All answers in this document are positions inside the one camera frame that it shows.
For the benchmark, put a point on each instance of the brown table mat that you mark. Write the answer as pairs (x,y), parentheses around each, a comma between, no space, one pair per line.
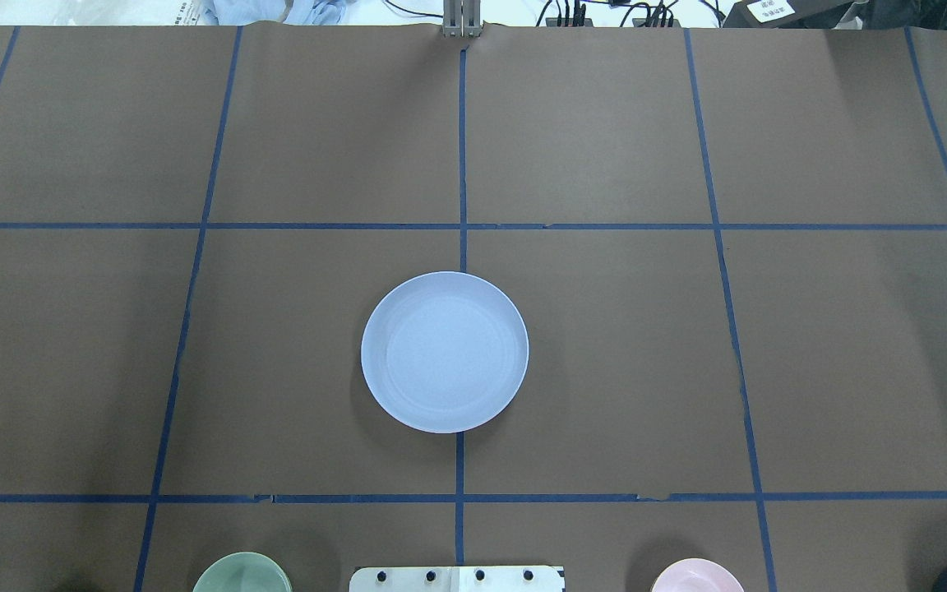
(729,248)

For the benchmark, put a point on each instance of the metal camera post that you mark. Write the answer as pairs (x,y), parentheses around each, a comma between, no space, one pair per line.
(461,18)

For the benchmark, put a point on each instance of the white mounting plate with bolts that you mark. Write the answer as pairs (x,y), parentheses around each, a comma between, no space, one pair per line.
(459,578)

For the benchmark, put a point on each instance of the blue plate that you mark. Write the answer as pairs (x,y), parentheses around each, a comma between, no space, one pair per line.
(445,352)

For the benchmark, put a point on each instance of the green bowl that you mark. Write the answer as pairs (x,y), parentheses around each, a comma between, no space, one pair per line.
(243,571)

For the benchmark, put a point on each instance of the black box with label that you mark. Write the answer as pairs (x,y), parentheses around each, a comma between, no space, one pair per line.
(785,14)

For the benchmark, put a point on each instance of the pink bowl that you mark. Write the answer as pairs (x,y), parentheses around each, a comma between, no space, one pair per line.
(696,574)

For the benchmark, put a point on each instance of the light blue cloth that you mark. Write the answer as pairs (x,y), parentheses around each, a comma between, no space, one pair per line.
(237,13)

